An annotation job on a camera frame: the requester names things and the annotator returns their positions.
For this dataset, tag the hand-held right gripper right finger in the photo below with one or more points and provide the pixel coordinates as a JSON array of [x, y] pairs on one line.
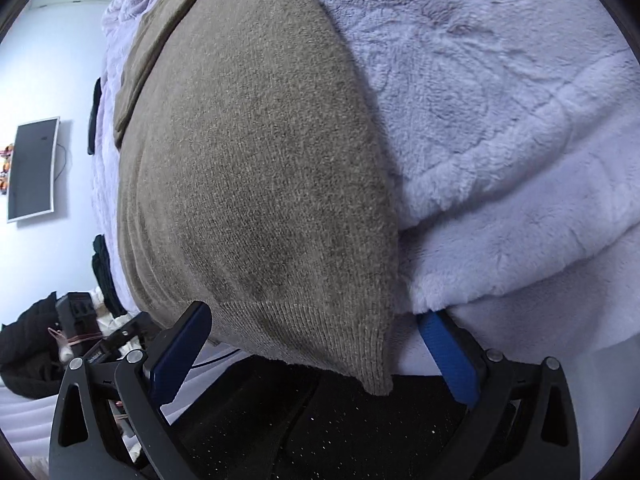
[[450, 360]]

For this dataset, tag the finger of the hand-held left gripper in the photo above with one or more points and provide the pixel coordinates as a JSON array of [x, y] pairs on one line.
[[122, 332]]

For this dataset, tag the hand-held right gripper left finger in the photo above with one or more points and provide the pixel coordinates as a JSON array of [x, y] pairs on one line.
[[182, 355]]

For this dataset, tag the brown knit sweater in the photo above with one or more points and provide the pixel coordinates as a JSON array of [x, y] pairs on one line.
[[260, 185]]

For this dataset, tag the dark green hanging clothes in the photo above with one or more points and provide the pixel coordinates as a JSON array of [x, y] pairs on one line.
[[105, 275]]

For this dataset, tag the black jacket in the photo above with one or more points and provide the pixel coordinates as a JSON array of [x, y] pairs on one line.
[[25, 355]]

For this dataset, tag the person's black speckled pants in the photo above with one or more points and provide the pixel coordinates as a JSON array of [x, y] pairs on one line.
[[325, 435]]

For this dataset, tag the flat black oval object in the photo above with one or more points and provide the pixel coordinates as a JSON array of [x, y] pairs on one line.
[[93, 120]]

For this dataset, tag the lavender fleece blanket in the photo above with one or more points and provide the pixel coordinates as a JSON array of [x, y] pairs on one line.
[[500, 135]]

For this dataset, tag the wall-mounted monitor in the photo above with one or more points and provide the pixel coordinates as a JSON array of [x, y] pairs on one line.
[[32, 170]]

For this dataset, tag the orange wall ornaments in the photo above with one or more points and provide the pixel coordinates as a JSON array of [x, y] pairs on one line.
[[6, 165]]

